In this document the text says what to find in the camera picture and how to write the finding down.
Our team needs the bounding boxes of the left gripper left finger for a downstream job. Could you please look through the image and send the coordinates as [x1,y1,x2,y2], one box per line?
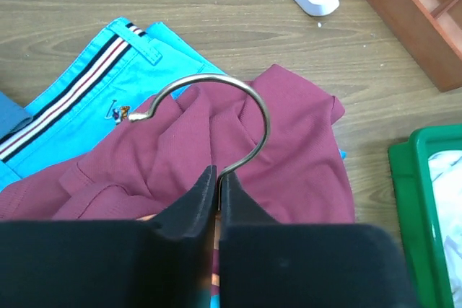
[1,166,217,307]

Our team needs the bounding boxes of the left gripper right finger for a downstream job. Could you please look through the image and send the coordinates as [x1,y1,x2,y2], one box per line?
[219,174,420,307]

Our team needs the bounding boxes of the maroon tank top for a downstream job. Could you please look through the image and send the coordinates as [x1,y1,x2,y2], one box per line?
[1,65,355,224]

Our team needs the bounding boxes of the orange hanger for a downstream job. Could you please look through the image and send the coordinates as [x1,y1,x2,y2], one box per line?
[128,73,271,287]

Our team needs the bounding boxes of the blue-grey hanging tank top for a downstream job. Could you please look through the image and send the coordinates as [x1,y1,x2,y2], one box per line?
[0,92,33,139]

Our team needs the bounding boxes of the green plastic bin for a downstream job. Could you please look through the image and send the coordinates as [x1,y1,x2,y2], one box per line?
[388,124,461,307]

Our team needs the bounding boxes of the turquoise folded shirt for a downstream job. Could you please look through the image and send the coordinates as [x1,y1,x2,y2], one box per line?
[1,17,221,188]

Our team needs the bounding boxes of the white cloth in bin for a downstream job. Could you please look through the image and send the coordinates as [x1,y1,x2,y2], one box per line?
[428,150,461,307]

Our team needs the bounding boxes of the orange compartment tray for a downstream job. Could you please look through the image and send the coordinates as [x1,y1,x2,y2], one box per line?
[367,0,461,92]

